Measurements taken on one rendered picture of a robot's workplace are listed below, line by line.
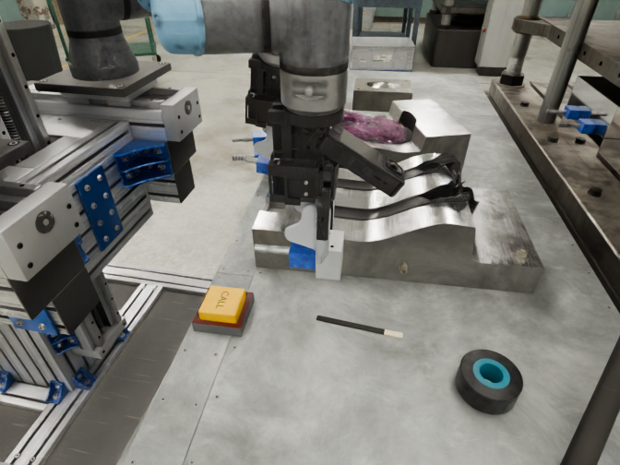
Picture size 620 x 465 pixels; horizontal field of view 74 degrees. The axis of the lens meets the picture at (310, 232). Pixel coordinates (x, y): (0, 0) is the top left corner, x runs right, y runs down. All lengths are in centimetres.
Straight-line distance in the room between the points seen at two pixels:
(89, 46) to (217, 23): 69
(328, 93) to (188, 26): 15
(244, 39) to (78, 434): 118
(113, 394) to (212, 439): 86
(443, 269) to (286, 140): 39
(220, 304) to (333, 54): 41
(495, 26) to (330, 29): 469
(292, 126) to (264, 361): 34
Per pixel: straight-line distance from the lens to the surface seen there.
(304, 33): 44
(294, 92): 46
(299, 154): 51
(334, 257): 58
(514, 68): 199
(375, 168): 49
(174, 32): 45
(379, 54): 430
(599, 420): 63
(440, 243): 72
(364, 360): 65
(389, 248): 72
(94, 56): 110
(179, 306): 159
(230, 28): 44
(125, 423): 136
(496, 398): 61
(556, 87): 161
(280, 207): 83
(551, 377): 71
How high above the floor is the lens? 132
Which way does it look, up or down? 37 degrees down
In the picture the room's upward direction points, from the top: straight up
